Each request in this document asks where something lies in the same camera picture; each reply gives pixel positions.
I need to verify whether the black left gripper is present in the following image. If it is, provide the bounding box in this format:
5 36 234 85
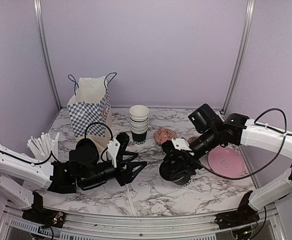
80 152 148 190

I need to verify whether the black plastic cup lid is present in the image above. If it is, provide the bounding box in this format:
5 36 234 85
159 160 182 183

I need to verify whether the black paper coffee cup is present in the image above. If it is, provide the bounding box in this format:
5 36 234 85
173 175 192 186

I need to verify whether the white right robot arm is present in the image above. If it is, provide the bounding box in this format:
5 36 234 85
158 104 292 215

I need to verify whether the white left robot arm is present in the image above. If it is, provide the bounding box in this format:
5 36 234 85
0 132 147 194

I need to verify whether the checkered paper takeout bag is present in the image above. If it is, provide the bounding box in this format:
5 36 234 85
66 72 117 152

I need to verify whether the brown cardboard cup carrier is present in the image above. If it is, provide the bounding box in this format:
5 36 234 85
188 136 198 145

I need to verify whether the red patterned ceramic bowl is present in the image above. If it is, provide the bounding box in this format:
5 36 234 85
153 128 177 145

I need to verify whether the stack of black lids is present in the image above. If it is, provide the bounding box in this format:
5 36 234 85
75 138 98 154

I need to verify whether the pink round plate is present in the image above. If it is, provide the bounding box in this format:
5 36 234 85
208 146 245 178

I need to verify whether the stack of paper cups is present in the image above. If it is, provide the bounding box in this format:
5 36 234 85
129 105 150 145

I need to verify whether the bundle of white straws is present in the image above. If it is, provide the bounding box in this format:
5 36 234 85
27 132 60 162

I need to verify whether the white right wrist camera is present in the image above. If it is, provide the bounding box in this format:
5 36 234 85
171 138 192 152

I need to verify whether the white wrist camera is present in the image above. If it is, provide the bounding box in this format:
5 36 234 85
171 138 192 152
107 138 120 168

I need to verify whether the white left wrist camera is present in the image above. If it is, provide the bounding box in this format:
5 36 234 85
107 138 120 168

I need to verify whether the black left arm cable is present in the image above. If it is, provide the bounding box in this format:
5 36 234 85
0 121 114 166

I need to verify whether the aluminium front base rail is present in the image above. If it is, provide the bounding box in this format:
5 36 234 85
0 201 287 240

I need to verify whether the right aluminium frame post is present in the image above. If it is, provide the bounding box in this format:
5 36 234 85
221 0 256 114

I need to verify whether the aluminium frame post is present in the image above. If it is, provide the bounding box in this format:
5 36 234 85
221 0 256 114
33 0 62 111

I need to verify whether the left aluminium frame post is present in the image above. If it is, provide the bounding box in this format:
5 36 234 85
33 0 62 111

